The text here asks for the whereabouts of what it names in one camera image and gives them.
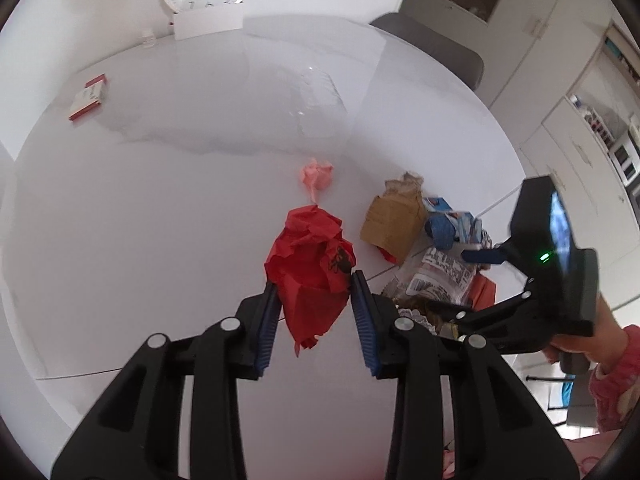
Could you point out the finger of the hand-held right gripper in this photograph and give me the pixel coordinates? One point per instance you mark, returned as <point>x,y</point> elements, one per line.
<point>482,255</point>
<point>492,317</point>

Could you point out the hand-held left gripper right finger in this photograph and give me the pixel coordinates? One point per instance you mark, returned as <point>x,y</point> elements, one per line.
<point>364,330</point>

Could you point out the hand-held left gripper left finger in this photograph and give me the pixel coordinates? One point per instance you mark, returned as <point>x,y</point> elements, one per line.
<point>264,332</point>

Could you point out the blue and white carton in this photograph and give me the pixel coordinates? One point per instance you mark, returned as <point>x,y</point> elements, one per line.
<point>450,227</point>

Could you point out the red paper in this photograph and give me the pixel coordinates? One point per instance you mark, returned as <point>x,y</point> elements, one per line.
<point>310,270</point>

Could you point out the pink paper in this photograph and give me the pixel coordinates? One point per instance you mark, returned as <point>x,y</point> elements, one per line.
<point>316,176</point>

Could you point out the person's right forearm pink sleeve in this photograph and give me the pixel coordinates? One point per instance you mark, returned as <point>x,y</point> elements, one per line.
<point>617,395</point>

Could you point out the person's right hand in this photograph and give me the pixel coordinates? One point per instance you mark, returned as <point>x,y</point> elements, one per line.
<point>607,340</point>

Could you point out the orange paper piece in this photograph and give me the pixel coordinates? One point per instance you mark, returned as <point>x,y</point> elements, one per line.
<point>484,292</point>

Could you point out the clear printed plastic bag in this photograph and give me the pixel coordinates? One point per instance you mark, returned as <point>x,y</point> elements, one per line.
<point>440,275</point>

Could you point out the dark brown wrapper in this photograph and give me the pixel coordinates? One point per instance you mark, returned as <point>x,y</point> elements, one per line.
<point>430,310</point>

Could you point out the brown torn cardboard piece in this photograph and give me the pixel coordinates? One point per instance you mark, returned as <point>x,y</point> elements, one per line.
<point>392,220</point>

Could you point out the cubby shelf with items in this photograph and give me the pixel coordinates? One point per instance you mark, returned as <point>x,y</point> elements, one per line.
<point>617,125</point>

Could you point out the clear plastic container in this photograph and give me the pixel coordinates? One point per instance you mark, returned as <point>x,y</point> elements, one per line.
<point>317,105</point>

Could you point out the red and white packet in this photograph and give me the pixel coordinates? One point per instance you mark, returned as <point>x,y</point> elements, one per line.
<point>89,97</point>

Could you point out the white wall cabinets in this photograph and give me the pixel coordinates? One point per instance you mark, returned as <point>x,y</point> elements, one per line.
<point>555,85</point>

